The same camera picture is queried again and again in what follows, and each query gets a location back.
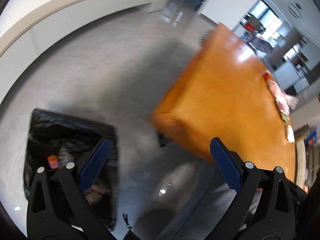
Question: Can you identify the wooden table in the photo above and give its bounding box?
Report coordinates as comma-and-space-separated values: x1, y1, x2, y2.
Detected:
150, 24, 296, 180

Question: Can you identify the green sofa with cushion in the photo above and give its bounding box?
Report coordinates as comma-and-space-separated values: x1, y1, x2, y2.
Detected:
294, 125, 319, 193

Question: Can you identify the black trash bag bin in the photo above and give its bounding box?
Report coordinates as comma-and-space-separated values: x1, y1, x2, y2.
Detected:
23, 108, 119, 231

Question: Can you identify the white wall cabinet shelf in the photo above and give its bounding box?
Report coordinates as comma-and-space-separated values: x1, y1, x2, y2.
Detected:
1, 0, 155, 99

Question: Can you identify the pink clear plastic bag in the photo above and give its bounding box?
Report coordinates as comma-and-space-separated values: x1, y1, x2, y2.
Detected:
266, 80, 298, 114

